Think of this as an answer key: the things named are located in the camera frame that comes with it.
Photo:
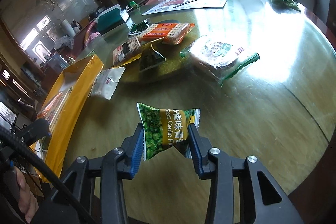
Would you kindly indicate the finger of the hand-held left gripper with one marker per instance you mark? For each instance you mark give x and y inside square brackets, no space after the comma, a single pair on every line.
[36,129]

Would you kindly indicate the printed paper flyer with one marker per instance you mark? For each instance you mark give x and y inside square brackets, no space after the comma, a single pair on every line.
[204,3]

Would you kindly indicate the clear plastic pitcher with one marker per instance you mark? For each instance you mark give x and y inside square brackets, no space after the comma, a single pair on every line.
[57,61]

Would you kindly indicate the colourful hoop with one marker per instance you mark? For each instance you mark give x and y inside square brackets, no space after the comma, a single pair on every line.
[88,29]

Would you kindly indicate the orange soda cracker packet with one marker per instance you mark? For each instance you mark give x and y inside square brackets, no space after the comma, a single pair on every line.
[165,31]

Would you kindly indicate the green pea snack packet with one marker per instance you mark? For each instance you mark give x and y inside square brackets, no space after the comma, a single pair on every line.
[168,129]

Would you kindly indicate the wooden sideboard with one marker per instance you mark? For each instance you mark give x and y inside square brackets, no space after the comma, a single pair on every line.
[78,48]

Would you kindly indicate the teal tissue box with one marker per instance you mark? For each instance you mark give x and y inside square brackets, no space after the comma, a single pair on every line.
[110,18]

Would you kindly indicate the gold-edged green snack packet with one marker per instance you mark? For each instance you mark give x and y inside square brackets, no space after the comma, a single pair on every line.
[152,60]

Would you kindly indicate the dark green seaweed packet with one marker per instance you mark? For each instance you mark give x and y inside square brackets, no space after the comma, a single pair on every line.
[139,27]

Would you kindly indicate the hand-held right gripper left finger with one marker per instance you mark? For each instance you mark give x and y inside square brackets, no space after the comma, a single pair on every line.
[137,150]

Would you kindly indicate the thin dark pen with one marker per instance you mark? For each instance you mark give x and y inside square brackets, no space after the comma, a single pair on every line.
[186,2]

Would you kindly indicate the white snack packet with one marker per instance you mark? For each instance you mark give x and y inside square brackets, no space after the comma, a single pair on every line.
[107,82]

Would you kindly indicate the pink cloth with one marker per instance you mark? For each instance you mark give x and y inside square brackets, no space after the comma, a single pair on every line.
[94,35]

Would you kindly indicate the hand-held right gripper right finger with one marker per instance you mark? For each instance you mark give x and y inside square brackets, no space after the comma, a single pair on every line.
[195,155]

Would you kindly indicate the person's left hand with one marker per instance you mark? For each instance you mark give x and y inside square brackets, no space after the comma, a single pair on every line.
[26,195]

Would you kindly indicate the white thermos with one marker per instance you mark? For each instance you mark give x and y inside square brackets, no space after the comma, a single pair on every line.
[67,28]

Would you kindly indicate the small green cap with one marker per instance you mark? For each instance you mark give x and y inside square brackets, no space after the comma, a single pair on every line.
[134,4]

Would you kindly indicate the yellow cardboard box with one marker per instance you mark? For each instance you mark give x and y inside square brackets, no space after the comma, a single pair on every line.
[76,82]

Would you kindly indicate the crumpled clear plastic bag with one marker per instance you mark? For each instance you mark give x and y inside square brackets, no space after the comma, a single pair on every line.
[64,41]

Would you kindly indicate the green-edged round cracker packet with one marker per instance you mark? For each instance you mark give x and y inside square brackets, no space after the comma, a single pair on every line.
[218,56]

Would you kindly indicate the red and dark snack packet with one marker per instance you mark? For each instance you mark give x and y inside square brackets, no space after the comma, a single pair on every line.
[126,49]

